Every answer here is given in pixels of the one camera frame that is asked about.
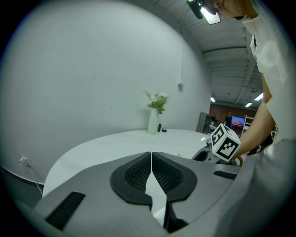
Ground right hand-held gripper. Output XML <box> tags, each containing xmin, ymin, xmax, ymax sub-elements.
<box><xmin>191</xmin><ymin>123</ymin><xmax>241</xmax><ymax>165</ymax></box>

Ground white flower bouquet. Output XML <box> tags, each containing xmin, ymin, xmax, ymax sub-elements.
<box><xmin>142</xmin><ymin>90</ymin><xmax>169</xmax><ymax>114</ymax></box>

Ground white kidney-shaped table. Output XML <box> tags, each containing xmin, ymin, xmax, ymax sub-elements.
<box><xmin>43</xmin><ymin>129</ymin><xmax>213</xmax><ymax>218</ymax></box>

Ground white power cable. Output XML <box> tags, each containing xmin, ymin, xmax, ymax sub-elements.
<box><xmin>27</xmin><ymin>164</ymin><xmax>44</xmax><ymax>195</ymax></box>

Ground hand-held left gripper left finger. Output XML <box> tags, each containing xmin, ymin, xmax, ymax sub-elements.
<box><xmin>33</xmin><ymin>151</ymin><xmax>168</xmax><ymax>237</ymax></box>

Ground white vase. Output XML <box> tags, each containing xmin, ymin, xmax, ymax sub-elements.
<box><xmin>147</xmin><ymin>108</ymin><xmax>159</xmax><ymax>135</ymax></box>

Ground colourful display screen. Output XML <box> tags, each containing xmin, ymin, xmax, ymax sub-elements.
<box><xmin>231</xmin><ymin>116</ymin><xmax>246</xmax><ymax>130</ymax></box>

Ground person's white shirt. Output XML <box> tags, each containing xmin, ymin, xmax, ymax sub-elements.
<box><xmin>241</xmin><ymin>12</ymin><xmax>296</xmax><ymax>149</ymax></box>

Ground person's face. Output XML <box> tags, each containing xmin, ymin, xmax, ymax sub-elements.
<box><xmin>211</xmin><ymin>0</ymin><xmax>259</xmax><ymax>19</ymax></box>

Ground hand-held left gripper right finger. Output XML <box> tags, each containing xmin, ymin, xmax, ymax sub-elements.
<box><xmin>151</xmin><ymin>151</ymin><xmax>242</xmax><ymax>234</ymax></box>

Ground black head-mounted camera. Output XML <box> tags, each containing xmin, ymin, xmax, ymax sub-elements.
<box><xmin>186</xmin><ymin>0</ymin><xmax>222</xmax><ymax>25</ymax></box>

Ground person's right forearm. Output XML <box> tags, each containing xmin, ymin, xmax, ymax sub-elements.
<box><xmin>231</xmin><ymin>71</ymin><xmax>278</xmax><ymax>166</ymax></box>

